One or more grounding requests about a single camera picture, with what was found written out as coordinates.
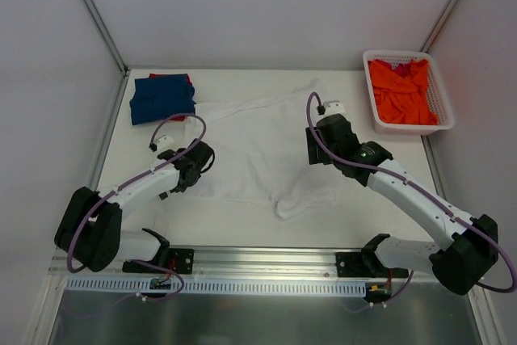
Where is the white t shirt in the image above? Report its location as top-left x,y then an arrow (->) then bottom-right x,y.
185,80 -> 343,220

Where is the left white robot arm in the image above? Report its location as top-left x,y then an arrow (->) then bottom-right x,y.
54,140 -> 216,274

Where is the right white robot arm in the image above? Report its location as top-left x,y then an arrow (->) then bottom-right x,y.
305,114 -> 499,295

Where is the folded red t shirt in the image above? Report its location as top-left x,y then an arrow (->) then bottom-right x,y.
149,74 -> 195,119

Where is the folded blue t shirt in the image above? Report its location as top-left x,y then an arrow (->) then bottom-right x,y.
129,74 -> 195,126

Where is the orange t shirt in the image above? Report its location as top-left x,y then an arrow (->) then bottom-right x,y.
368,59 -> 439,125

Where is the magenta garment in basket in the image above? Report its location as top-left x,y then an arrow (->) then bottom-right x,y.
393,63 -> 411,78

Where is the white plastic basket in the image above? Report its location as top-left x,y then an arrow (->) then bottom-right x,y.
363,49 -> 455,136

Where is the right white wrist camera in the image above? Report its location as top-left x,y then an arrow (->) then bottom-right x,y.
317,100 -> 346,117

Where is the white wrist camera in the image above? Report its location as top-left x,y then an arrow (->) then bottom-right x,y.
317,100 -> 346,117
149,135 -> 174,153

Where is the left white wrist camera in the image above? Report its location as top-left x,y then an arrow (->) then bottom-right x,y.
149,135 -> 174,153

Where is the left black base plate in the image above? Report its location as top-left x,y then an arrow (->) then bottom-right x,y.
122,247 -> 195,275

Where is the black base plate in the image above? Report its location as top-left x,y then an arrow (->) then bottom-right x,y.
122,247 -> 195,275
334,251 -> 409,279

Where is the aluminium mounting rail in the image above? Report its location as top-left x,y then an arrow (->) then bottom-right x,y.
48,239 -> 442,281

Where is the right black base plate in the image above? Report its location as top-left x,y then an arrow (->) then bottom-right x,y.
334,251 -> 409,279

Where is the white slotted cable duct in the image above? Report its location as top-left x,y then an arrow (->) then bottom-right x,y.
66,276 -> 367,298

